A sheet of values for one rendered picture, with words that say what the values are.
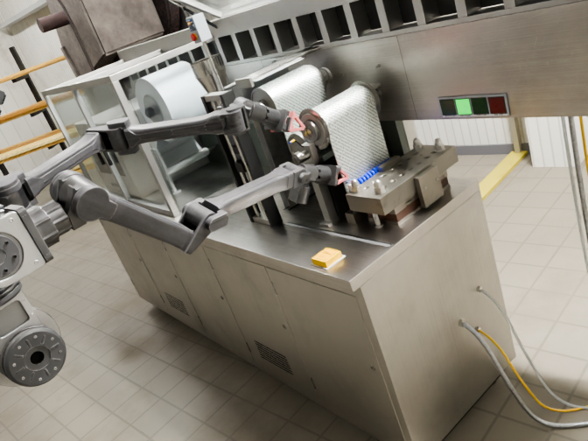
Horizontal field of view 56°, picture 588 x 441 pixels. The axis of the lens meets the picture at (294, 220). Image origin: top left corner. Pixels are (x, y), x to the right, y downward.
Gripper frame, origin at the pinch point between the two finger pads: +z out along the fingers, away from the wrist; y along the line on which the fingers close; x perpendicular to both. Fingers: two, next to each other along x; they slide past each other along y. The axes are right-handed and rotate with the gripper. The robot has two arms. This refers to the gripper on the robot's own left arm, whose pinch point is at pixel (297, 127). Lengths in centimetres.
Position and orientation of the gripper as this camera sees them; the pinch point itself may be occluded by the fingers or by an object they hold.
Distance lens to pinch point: 185.8
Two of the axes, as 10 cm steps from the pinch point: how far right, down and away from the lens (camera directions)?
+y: 6.1, 1.3, -7.9
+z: 7.6, 1.8, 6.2
